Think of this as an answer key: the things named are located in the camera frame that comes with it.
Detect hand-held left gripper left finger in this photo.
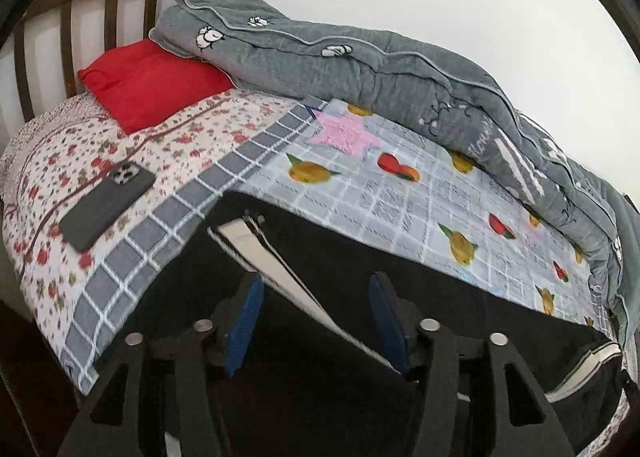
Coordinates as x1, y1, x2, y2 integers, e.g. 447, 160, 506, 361
56, 273, 266, 457

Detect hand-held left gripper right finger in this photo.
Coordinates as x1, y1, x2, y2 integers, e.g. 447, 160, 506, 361
367, 271, 582, 457

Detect black pants with white stripe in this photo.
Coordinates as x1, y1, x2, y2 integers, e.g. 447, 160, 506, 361
95, 191, 627, 457

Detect fruit print checked blanket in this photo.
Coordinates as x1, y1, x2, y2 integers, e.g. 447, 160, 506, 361
62, 96, 632, 457

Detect smartphone in grey case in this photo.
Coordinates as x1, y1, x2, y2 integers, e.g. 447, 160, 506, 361
58, 162, 157, 253

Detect floral bedsheet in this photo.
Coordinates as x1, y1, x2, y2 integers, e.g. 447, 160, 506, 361
0, 87, 302, 338

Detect grey printed quilt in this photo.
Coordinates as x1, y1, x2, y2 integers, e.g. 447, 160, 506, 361
148, 0, 640, 354

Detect red pillow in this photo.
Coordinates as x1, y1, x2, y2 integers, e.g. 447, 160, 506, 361
77, 40, 236, 136

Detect dark wooden bed headboard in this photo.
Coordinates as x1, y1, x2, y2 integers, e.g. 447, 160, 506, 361
12, 0, 251, 124

